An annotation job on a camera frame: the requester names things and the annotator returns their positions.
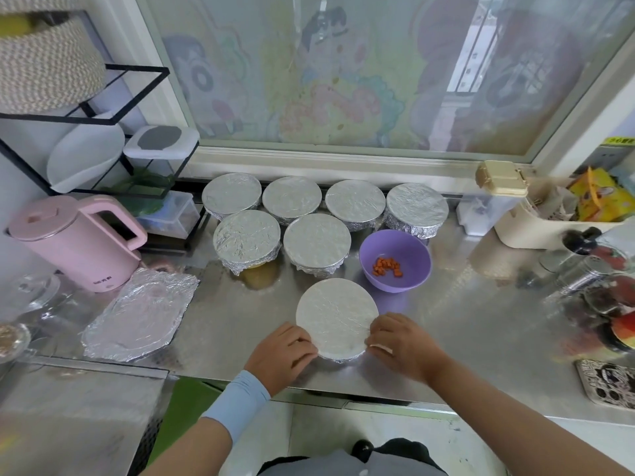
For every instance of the clear glass jar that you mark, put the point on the clear glass jar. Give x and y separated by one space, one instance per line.
35 290

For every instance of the person's right hand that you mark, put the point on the person's right hand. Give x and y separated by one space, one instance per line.
409 347

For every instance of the cream organiser tray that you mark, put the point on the cream organiser tray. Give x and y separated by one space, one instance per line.
521 231

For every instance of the stainless steel countertop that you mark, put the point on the stainless steel countertop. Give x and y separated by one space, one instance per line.
486 342

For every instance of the black trousers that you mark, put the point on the black trousers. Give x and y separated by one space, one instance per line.
402 448

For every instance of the black metal rack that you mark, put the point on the black metal rack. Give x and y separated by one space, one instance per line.
129 99

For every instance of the window with cartoon film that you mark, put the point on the window with cartoon film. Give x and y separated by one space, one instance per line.
347 74

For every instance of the glass jar red contents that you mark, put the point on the glass jar red contents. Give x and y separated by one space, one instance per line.
610 297

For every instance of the yellow bowl with greens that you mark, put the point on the yellow bowl with greens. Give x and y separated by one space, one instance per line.
260 275

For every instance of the purple bowl carrot pieces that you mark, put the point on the purple bowl carrot pieces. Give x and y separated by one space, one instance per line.
409 248

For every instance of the beige round object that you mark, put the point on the beige round object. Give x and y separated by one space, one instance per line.
502 178

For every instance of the glass bottle black cap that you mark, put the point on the glass bottle black cap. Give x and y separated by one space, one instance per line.
575 245

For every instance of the white plate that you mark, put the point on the white plate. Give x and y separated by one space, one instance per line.
84 155

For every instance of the patterned case smartphone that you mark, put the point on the patterned case smartphone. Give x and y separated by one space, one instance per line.
607 383

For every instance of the person's right forearm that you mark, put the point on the person's right forearm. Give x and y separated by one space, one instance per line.
536 421

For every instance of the foil-covered bowl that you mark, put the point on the foil-covered bowl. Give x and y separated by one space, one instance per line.
247 240
232 194
292 198
335 317
355 203

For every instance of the jar with orange red lid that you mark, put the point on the jar with orange red lid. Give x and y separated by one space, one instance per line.
619 332

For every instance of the pink electric kettle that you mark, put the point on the pink electric kettle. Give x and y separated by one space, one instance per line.
59 243

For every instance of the light blue wristband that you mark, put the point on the light blue wristband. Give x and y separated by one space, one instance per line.
236 404

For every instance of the person's left hand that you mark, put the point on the person's left hand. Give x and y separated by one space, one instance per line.
280 360

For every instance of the stack of aluminium foil sheets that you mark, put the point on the stack of aluminium foil sheets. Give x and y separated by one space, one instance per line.
139 317

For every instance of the yellow item in basket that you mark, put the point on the yellow item in basket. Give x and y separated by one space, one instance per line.
12 25

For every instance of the green floor mat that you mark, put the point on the green floor mat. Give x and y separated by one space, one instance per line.
184 416

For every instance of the clear plastic box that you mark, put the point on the clear plastic box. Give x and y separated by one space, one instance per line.
169 215

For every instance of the clear glass shaker bottle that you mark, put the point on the clear glass shaker bottle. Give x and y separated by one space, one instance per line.
590 272

